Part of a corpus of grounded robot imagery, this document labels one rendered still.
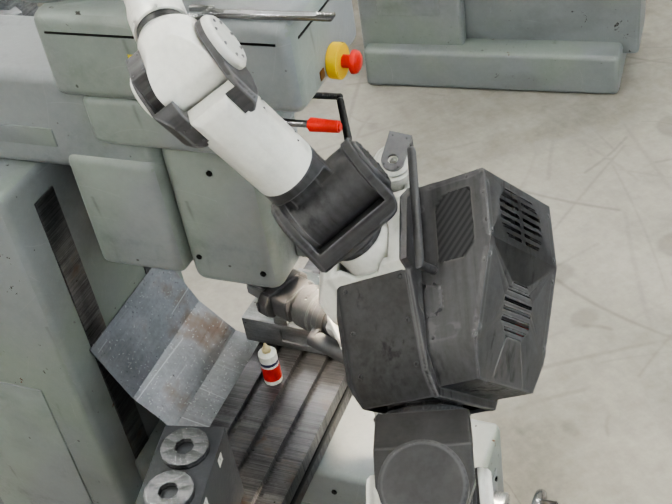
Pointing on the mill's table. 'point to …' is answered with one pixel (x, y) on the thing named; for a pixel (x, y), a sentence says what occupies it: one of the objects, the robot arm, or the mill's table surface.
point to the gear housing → (134, 124)
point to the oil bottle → (270, 365)
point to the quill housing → (228, 222)
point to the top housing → (63, 51)
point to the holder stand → (192, 468)
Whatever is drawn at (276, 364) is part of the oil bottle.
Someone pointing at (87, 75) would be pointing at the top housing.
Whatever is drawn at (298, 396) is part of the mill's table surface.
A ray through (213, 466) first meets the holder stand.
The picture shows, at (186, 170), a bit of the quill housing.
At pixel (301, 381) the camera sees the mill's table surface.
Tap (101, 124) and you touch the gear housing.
